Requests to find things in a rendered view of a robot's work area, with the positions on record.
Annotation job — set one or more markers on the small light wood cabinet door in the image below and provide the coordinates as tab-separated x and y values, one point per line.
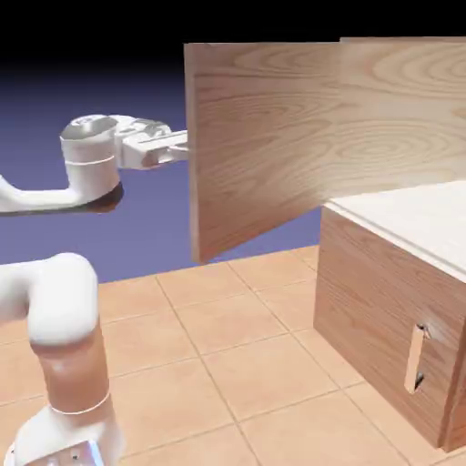
364	291

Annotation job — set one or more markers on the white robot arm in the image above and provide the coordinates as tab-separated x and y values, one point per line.
65	291

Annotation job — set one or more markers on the large light wood cabinet door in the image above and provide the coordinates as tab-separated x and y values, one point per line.
262	145

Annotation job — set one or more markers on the light wood cabinet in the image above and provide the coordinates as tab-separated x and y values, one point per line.
400	127

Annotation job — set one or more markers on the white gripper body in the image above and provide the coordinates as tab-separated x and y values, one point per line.
145	151

